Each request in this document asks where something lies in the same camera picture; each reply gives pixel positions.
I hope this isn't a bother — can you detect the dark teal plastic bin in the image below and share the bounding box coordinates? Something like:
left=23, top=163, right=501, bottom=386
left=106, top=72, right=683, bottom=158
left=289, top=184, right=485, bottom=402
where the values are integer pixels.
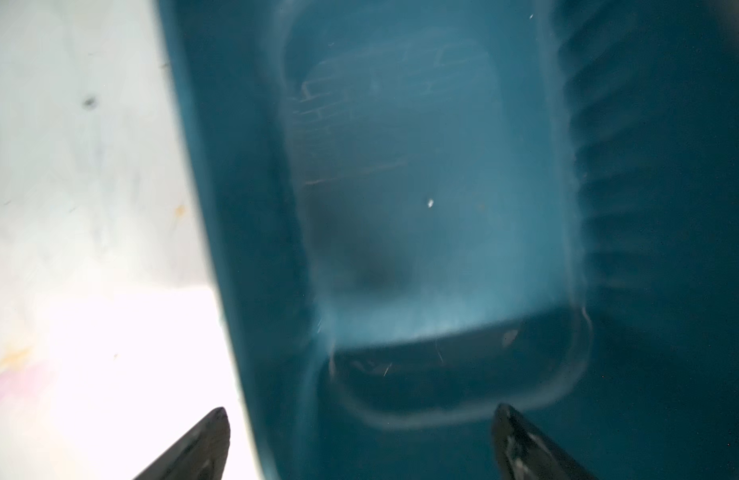
left=158, top=1, right=739, bottom=479

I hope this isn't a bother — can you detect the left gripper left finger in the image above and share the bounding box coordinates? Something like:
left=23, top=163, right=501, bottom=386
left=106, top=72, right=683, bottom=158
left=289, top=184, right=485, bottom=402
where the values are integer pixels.
left=135, top=407, right=231, bottom=480

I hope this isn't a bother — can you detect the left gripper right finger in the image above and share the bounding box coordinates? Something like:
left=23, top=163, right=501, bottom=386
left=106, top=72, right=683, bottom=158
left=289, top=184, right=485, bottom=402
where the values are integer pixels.
left=491, top=403, right=597, bottom=480

